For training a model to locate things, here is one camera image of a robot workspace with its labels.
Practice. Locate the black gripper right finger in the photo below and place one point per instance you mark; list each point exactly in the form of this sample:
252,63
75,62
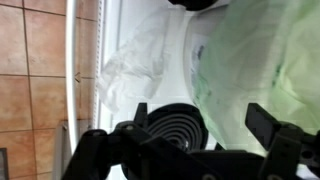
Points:
286,146

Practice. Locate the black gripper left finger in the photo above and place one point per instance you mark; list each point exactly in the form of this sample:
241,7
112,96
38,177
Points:
133,156

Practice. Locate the green bin liner bag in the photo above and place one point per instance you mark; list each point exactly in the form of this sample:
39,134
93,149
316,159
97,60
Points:
246,73

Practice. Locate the white paper towel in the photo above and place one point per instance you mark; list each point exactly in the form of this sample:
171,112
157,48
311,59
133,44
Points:
133,66

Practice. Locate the small black coil burner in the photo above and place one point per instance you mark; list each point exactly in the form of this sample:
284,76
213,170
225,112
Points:
180,126

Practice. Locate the white electric stove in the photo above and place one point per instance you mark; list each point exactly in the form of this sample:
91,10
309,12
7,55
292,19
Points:
173,86

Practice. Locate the large black coil burner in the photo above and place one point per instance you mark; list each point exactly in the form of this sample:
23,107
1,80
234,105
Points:
193,4

